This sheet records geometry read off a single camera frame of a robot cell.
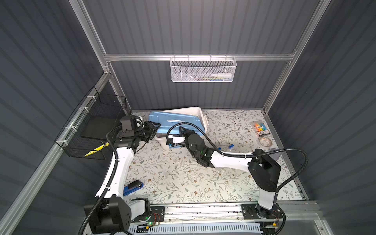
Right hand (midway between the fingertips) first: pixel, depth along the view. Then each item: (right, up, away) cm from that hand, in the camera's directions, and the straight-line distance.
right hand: (183, 126), depth 80 cm
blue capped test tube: (+26, -12, +1) cm, 28 cm away
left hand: (-13, 0, -2) cm, 13 cm away
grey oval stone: (+57, -19, +11) cm, 61 cm away
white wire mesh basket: (+14, +48, +43) cm, 66 cm away
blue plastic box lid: (-10, +4, +7) cm, 13 cm away
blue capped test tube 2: (+27, -11, +1) cm, 30 cm away
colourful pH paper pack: (+56, -2, +28) cm, 63 cm away
